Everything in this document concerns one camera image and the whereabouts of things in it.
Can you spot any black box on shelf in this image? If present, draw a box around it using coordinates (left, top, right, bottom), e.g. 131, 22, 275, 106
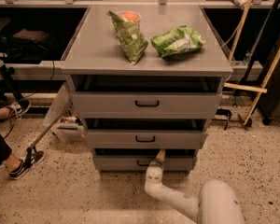
12, 29, 49, 44

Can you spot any upright green chip bag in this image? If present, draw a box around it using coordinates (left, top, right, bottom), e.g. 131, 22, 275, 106
108, 11, 148, 65

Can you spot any black sneaker near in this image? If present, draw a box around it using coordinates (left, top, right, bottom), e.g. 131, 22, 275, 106
8, 151, 46, 180

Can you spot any clear plastic box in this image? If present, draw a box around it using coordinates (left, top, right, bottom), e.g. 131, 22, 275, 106
51, 117, 85, 142

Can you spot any grey top drawer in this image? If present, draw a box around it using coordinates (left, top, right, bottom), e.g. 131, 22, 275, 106
72, 92, 222, 119

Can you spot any grey bottom drawer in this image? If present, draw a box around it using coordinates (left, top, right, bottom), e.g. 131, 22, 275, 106
92, 156, 196, 172

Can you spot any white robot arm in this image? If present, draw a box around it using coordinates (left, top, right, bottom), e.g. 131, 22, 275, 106
145, 149, 245, 224

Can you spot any grey drawer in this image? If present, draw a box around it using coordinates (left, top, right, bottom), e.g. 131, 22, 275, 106
72, 92, 222, 119
92, 156, 196, 172
86, 130, 207, 149

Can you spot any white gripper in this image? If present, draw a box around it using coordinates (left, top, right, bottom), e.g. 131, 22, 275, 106
146, 149, 166, 184

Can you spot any orange cup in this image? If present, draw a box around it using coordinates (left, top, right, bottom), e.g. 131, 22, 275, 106
117, 10, 141, 22

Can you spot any black sneaker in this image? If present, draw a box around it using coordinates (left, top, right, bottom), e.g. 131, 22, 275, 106
8, 151, 46, 180
7, 99, 31, 119

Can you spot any black sneaker far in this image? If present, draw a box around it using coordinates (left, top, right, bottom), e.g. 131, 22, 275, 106
7, 99, 31, 119

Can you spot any grey middle drawer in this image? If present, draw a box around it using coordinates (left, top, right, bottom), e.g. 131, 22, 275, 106
86, 130, 207, 149

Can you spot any wooden easel frame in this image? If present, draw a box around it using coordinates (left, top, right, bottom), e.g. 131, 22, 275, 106
223, 0, 280, 128

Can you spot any lying green chip bag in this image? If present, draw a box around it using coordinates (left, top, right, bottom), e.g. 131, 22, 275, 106
151, 26, 205, 58

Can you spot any grey tripod leg pole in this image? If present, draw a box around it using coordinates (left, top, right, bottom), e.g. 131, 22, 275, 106
22, 81, 73, 170

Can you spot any grey drawer cabinet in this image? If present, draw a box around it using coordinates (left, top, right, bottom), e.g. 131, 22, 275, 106
62, 5, 232, 159

